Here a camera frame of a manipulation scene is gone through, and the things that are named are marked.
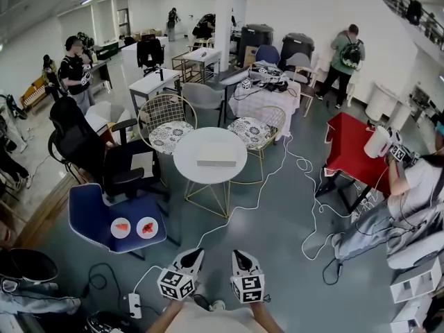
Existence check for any red cloth table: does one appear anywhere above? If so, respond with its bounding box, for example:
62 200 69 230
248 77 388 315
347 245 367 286
324 112 393 214

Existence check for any white rectangular box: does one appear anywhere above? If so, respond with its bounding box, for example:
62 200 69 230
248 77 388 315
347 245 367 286
196 141 240 169

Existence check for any white power strip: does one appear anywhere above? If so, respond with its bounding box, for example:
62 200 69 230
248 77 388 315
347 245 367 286
128 292 142 319

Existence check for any grey upholstered chair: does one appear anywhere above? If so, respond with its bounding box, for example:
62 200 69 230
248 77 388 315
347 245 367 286
182 82 225 125

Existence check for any cardboard box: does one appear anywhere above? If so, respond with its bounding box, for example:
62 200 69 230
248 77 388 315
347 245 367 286
244 45 259 69

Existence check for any person's left forearm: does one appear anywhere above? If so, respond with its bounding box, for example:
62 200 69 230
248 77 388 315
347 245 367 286
147 297 190 333

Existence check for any white cube shelf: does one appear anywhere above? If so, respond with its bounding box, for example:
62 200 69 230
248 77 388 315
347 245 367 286
390 255 444 333

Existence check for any person's right forearm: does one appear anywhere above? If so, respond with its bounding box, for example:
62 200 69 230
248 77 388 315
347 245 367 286
249 300 285 333

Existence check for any dark grey desk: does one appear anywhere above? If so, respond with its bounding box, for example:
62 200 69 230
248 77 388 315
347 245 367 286
88 59 112 93

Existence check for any white kettle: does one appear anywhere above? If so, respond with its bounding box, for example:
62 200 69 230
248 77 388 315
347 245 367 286
363 126 393 159

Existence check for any white plate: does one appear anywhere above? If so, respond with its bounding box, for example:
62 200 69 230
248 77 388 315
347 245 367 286
110 217 132 239
136 216 160 239

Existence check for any person's white shirt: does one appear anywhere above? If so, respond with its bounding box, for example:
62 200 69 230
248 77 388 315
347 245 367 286
166 302 266 333

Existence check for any black mesh office chair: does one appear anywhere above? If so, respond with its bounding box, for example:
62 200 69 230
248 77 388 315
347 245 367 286
47 96 168 208

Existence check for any black swivel chair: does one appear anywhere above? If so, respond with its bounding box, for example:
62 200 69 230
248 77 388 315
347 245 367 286
137 35 166 78

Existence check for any round white table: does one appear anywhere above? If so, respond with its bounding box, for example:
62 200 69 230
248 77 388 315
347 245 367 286
173 126 248 220

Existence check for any grey flat box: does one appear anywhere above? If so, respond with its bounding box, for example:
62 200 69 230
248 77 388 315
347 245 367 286
130 151 155 178

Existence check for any grey wooden-armed chair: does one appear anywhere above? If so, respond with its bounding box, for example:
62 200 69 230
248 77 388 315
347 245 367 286
284 52 318 118

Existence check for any blue fabric chair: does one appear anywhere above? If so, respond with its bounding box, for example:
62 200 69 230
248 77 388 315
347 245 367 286
255 44 281 67

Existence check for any white desk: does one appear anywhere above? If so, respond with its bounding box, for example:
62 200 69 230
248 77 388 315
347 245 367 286
128 68 182 117

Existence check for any pile of black equipment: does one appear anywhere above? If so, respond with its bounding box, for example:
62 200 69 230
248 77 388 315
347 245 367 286
249 64 291 93

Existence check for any white cylinder bin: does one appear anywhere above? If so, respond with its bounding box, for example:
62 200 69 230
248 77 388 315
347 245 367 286
366 81 396 123

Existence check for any white printer box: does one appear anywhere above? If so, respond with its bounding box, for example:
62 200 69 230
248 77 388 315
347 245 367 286
85 112 112 135

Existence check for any black trash bin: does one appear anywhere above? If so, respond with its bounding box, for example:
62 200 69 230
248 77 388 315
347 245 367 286
280 32 316 69
240 24 274 69

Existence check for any floral seat cushion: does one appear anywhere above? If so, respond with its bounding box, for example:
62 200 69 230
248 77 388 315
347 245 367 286
227 116 277 149
148 121 195 155

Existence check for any white curved board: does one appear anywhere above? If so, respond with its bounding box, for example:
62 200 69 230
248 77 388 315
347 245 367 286
220 66 253 86

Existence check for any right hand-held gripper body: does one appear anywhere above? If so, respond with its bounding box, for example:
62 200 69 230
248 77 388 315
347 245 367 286
230 254 265 304

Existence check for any pink cloth table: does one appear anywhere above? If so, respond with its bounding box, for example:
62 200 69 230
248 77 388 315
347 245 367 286
228 78 302 142

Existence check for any black floor cable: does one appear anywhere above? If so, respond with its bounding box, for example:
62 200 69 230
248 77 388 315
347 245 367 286
83 262 117 298

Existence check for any yellow wooden bench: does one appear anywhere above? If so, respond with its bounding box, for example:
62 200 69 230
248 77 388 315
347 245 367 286
19 76 48 110

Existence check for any blue padded chair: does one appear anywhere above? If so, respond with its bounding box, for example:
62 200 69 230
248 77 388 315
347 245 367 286
68 182 181 262

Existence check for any white metal-frame table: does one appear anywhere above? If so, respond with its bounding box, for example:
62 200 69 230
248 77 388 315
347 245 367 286
182 48 222 83

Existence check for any wooden frame shelf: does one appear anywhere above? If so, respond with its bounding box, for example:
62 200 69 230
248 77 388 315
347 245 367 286
171 55 196 83

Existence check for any green black backpack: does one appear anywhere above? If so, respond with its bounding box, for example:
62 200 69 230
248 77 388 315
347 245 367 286
341 38 364 71

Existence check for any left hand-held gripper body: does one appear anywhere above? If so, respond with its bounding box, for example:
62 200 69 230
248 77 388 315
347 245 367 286
157 250 202 301

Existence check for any white armchair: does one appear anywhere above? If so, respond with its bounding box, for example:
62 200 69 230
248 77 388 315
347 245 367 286
85 102 135 142

